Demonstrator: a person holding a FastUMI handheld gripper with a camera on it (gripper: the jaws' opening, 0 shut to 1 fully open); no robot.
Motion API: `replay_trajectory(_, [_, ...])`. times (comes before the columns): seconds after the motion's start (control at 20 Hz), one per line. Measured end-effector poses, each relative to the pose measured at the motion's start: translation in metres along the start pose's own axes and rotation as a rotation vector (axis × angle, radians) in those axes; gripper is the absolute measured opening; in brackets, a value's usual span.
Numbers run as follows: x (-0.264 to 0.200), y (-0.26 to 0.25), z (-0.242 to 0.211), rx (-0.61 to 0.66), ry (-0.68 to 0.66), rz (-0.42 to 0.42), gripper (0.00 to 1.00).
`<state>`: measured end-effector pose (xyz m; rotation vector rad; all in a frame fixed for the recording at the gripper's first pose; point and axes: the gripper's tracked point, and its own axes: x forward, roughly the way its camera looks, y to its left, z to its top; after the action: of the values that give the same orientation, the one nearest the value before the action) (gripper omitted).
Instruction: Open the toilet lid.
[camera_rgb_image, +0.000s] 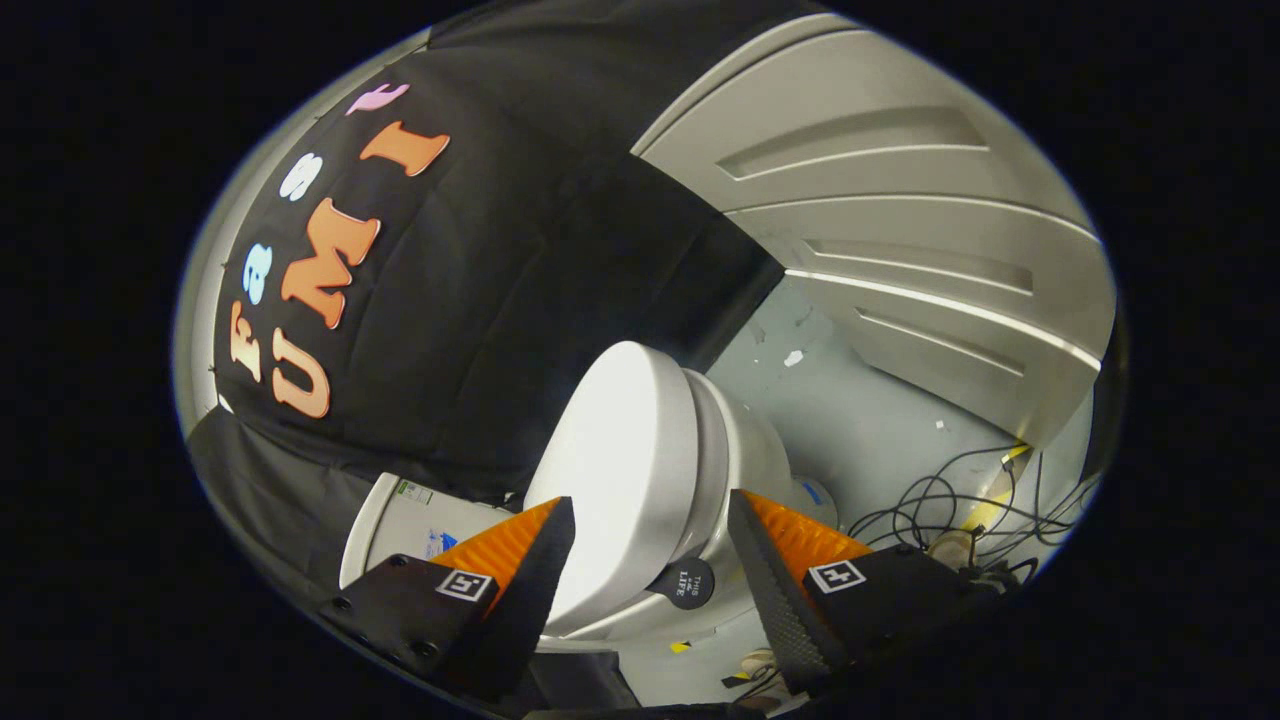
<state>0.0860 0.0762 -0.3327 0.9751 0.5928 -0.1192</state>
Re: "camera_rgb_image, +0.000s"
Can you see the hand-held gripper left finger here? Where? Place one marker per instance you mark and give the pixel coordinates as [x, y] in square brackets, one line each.
[530, 600]

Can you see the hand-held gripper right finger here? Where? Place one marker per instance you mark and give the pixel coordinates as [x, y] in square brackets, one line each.
[775, 600]

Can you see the white toilet lid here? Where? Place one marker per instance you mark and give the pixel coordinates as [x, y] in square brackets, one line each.
[625, 460]

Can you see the white ceramic toilet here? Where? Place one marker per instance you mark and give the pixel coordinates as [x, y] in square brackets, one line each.
[745, 450]

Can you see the yellow floor tape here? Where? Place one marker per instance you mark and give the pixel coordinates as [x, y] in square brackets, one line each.
[990, 505]

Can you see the black backdrop cloth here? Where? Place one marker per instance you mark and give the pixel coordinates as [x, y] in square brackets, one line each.
[500, 300]

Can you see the white drawer cabinet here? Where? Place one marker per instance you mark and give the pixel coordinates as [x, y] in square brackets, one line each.
[880, 200]

